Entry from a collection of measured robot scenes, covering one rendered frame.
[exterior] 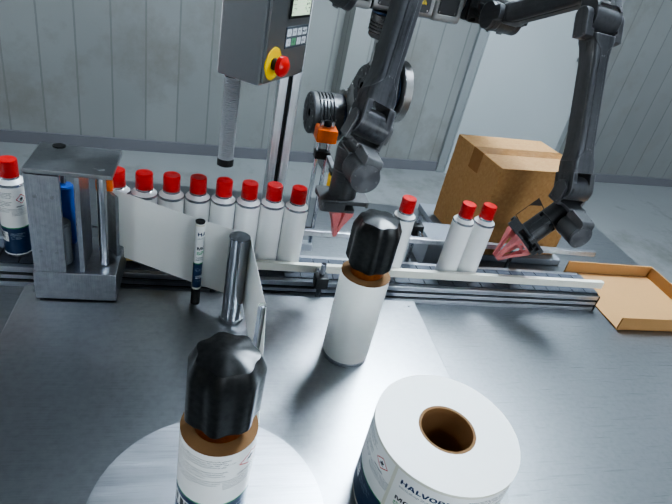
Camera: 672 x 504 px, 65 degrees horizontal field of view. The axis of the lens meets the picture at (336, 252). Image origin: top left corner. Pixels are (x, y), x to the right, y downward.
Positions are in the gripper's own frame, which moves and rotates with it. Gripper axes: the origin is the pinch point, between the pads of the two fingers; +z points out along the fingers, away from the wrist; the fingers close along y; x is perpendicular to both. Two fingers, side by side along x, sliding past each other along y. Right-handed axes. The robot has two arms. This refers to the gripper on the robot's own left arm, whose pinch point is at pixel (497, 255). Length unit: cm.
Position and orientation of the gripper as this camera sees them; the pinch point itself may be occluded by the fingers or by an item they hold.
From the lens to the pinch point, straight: 139.6
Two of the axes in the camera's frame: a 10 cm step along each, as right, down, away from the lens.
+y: 1.9, 5.6, -8.0
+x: 6.0, 5.8, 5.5
